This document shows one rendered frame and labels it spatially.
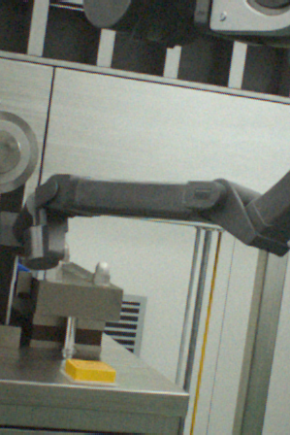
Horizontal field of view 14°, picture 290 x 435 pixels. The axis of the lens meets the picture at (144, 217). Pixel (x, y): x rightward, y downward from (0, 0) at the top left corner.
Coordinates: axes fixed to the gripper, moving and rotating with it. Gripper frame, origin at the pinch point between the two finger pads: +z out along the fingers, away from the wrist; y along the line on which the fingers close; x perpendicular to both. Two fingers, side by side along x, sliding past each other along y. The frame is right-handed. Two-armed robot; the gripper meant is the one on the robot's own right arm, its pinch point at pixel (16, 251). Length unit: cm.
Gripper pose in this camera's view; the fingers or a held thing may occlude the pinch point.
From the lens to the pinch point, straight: 211.4
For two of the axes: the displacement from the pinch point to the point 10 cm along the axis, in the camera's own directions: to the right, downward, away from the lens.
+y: 9.4, 1.1, 3.1
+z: -3.3, 4.3, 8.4
